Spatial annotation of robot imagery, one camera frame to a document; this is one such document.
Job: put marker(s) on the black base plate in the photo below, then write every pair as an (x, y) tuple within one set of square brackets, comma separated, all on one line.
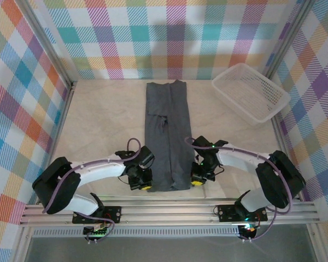
[(227, 214), (113, 214)]

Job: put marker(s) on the aluminium corner post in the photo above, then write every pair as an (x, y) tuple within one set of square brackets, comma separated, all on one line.
[(43, 41), (289, 35)]

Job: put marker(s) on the right controller board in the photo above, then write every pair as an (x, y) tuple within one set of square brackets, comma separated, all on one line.
[(248, 229)]

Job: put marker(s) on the grey t-shirt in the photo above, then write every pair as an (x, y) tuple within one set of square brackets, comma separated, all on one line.
[(168, 131)]

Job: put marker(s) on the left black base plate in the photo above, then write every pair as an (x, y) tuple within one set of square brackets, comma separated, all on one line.
[(113, 214)]

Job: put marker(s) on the left controller board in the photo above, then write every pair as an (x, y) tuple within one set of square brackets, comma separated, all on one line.
[(98, 232)]

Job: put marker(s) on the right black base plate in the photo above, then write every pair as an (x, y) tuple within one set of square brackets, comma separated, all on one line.
[(227, 214)]

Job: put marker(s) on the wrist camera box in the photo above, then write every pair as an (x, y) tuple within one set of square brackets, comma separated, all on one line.
[(202, 144), (146, 157)]

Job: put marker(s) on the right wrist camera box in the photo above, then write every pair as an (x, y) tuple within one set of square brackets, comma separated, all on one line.
[(202, 144)]

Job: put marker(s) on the controller board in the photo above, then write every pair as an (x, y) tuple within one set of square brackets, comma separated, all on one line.
[(98, 232), (248, 229)]

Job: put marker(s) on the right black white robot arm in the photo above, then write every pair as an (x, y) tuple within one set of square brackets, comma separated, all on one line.
[(235, 161)]

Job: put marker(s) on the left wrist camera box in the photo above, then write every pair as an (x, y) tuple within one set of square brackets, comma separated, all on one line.
[(146, 157)]

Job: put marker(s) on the white plastic laundry basket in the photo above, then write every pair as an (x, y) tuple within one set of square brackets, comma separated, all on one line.
[(251, 92)]

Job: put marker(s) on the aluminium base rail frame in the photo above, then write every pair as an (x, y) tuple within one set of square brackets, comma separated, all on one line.
[(166, 211)]

